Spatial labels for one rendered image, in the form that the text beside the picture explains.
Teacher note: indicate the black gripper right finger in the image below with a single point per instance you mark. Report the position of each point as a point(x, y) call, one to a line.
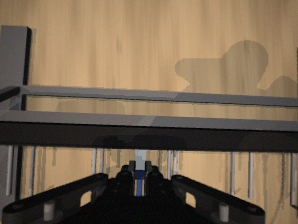
point(213, 204)

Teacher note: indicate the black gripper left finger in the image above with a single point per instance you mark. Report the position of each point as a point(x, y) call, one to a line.
point(53, 205)

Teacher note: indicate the blue patch cord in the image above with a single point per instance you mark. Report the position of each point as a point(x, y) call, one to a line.
point(139, 188)

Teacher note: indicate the white and dark blue plug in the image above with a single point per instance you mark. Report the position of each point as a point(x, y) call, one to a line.
point(140, 158)

